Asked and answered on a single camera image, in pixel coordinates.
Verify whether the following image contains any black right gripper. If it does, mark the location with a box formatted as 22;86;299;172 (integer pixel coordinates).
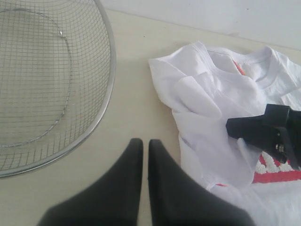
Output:
226;104;301;170

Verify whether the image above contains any white t-shirt red lettering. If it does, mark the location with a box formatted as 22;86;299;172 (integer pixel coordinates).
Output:
149;42;301;226

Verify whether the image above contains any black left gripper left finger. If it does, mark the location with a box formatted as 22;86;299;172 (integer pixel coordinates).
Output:
38;138;143;226

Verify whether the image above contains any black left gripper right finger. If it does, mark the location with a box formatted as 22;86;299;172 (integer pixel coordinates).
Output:
148;139;254;226

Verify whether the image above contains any metal wire mesh basket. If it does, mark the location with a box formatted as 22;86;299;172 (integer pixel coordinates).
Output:
0;0;117;178

